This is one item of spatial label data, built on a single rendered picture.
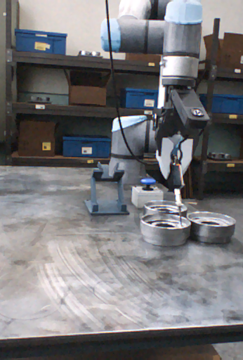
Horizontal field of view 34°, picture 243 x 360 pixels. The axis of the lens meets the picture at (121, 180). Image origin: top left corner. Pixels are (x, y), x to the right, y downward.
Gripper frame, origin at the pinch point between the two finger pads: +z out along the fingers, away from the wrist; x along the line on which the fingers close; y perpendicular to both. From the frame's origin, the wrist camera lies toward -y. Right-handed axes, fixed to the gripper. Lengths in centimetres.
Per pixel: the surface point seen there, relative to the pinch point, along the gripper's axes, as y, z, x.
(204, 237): -7.3, 11.9, -5.2
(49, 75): 403, -38, 13
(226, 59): 347, -65, -177
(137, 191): 20.3, 8.8, 2.5
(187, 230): -8.9, 9.8, -0.5
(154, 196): 18.9, 9.8, -2.1
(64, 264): -16.3, 13.1, 24.5
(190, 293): -28.9, 13.0, 6.3
